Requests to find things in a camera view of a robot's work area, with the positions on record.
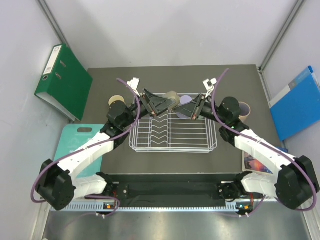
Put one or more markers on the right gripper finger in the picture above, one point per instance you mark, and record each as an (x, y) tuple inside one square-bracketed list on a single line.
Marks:
[(187, 110), (196, 100)]

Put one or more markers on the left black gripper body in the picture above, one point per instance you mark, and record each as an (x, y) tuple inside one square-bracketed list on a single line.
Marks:
[(145, 108)]

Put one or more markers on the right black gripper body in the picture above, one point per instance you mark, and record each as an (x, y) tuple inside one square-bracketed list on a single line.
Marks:
[(206, 110)]

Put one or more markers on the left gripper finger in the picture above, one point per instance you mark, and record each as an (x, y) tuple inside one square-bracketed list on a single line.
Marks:
[(149, 94), (162, 104)]

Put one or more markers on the lilac plastic cup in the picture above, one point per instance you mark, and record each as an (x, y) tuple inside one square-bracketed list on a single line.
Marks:
[(185, 99)]

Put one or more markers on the small taupe ceramic mug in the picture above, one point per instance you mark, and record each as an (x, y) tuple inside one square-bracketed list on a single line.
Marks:
[(174, 97)]

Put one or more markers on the cream mug black handle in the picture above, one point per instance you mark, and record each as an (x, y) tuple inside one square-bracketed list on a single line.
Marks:
[(116, 98)]

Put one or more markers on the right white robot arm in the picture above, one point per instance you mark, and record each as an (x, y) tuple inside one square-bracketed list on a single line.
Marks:
[(292, 180)]

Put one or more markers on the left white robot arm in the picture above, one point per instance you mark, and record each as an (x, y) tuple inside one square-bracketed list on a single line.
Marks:
[(59, 182)]

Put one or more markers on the colourful book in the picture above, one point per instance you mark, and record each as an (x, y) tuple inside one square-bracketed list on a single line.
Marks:
[(255, 165)]

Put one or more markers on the teal cutting board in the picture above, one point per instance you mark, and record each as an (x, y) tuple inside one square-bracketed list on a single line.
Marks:
[(74, 136)]

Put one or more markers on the green lever arch binder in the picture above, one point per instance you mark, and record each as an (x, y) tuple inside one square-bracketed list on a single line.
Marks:
[(65, 84)]

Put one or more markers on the blue folder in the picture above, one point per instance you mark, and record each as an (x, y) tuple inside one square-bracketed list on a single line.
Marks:
[(297, 106)]

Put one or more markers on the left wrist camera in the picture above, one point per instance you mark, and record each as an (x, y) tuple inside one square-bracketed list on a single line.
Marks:
[(133, 83)]

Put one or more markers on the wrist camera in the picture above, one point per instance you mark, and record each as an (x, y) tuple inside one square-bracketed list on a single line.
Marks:
[(133, 83), (209, 84)]

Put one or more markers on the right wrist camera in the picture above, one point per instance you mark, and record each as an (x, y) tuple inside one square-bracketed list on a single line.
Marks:
[(209, 84)]

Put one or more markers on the white wire dish rack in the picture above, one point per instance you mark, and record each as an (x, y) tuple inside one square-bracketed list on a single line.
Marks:
[(173, 133)]

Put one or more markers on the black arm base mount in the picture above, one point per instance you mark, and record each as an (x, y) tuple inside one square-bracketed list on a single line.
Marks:
[(214, 186)]

